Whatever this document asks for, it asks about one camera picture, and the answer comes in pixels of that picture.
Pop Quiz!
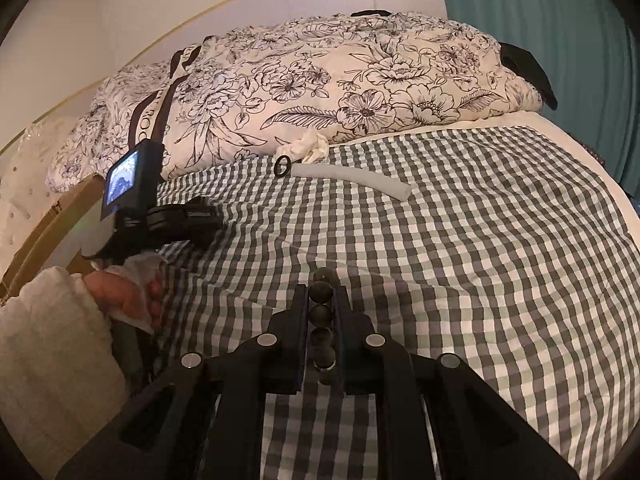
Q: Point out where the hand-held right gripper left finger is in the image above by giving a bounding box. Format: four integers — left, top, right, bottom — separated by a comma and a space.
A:
55, 282, 308, 480

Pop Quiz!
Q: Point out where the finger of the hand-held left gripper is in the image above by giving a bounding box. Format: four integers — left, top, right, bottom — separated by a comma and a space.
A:
147, 197, 224, 247

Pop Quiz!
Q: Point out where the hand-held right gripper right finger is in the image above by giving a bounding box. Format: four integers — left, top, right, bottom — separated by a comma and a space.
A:
332, 282, 581, 480

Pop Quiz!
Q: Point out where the brown cardboard box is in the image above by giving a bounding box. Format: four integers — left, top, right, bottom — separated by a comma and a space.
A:
0, 175, 108, 301

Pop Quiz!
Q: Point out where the person's left forearm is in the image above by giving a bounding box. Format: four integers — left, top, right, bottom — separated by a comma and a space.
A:
0, 266, 127, 461

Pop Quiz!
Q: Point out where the person's left hand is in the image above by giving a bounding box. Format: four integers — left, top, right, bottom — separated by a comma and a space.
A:
85, 267, 166, 328

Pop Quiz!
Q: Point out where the grey checked bed sheet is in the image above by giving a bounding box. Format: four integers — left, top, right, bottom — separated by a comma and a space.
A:
150, 125, 631, 480

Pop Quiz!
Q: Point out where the floral printed duvet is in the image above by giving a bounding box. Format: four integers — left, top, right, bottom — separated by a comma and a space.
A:
45, 12, 546, 193

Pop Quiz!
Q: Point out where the black cloth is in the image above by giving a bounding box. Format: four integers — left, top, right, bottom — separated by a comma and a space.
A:
500, 42, 559, 111

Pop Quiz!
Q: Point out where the teal curtain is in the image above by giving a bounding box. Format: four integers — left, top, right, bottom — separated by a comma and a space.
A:
437, 0, 640, 196

